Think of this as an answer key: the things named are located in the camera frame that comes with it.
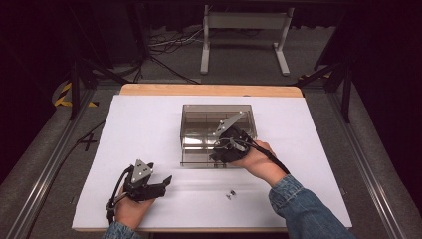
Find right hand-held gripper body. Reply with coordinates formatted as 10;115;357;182
213;111;255;163

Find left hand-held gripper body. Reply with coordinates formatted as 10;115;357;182
122;158;167;203

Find smoky transparent drawer box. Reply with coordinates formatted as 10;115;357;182
179;104;258;168

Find person's left hand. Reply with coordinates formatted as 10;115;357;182
113;187;156;230

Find person's right hand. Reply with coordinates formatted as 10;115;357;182
230;139;289;188

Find white table mat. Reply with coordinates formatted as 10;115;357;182
72;95;353;230

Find wooden table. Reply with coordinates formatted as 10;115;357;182
72;83;353;233

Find black metal stand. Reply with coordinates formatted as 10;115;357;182
292;59;353;124
68;56;131;121

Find yellow black hazard tape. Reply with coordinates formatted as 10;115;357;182
54;82;100;109

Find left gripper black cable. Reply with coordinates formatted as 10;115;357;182
105;164;134;226

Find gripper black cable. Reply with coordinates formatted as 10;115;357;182
228;136;292;176
105;164;134;226

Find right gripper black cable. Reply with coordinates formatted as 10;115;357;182
228;136;292;176

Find thin black floor cable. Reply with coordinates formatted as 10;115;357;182
24;120;107;239

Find aluminium floor rail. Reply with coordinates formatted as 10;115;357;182
5;88;98;239
326;91;408;239

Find white floor cables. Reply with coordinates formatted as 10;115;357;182
148;28;205;48

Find white metal desk frame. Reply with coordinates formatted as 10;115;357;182
199;4;296;77

